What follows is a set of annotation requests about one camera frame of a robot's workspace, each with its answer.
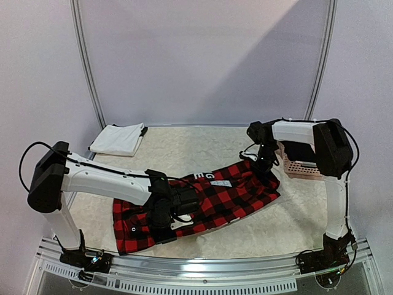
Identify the red black plaid garment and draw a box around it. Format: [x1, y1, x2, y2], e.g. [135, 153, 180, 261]
[112, 160, 280, 256]

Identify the white green raglan t-shirt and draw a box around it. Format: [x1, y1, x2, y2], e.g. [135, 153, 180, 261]
[88, 123, 148, 157]

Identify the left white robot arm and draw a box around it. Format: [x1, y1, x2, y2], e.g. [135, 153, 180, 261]
[27, 141, 200, 267]

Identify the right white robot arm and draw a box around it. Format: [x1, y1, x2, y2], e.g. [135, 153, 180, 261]
[246, 119, 353, 240]

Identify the pink plastic laundry basket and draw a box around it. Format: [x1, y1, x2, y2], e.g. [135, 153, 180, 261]
[276, 142, 323, 181]

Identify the black garment in basket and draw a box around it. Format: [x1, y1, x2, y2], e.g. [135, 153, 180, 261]
[281, 141, 316, 162]

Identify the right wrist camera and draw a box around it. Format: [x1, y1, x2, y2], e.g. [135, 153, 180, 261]
[239, 151, 258, 162]

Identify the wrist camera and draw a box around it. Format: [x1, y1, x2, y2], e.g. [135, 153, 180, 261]
[170, 214, 193, 230]
[239, 151, 258, 162]

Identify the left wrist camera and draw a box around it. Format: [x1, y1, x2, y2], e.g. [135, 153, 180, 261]
[170, 214, 193, 230]

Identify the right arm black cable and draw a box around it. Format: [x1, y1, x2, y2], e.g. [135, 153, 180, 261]
[239, 121, 360, 173]

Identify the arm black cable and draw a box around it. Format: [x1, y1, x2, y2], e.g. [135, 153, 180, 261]
[239, 121, 360, 173]
[18, 141, 203, 222]

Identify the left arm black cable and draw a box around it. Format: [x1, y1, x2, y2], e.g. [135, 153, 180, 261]
[18, 141, 203, 222]

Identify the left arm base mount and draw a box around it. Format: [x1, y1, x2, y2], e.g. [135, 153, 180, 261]
[57, 229, 114, 273]

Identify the aluminium front rail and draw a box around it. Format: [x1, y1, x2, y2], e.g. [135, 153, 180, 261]
[26, 238, 387, 294]

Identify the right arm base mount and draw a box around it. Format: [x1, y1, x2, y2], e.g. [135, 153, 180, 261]
[295, 231, 357, 274]

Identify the right aluminium frame post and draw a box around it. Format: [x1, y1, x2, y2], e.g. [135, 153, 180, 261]
[304, 0, 337, 120]

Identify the aluminium frame post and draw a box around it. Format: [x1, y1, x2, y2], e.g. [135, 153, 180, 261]
[70, 0, 106, 129]
[304, 0, 337, 120]

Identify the left aluminium frame post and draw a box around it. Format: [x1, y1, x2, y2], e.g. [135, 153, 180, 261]
[70, 0, 106, 129]

